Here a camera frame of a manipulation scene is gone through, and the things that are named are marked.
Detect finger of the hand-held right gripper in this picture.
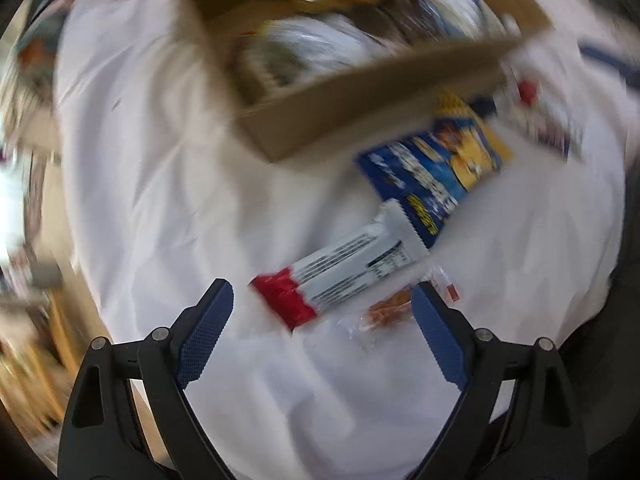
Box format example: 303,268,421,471
579,41,630,75

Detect clear wrapper orange snack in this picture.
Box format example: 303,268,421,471
335,264,461,352

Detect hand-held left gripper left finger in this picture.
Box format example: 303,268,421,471
56,278,237,480

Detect white red snack bar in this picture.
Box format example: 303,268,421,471
248,198,431,332

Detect white grey snack bag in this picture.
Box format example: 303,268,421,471
234,14,402,102

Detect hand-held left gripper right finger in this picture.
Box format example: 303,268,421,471
406,281,589,480

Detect white bed sheet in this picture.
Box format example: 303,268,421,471
51,0,629,480

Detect blue white snack packet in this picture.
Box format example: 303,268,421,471
425,0,502,42

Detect brown cardboard box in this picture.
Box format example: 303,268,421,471
170,0,554,164

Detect dark brown snack packet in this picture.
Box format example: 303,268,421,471
379,0,442,43

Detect blue yellow snack packet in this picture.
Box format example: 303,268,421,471
355,90,516,250

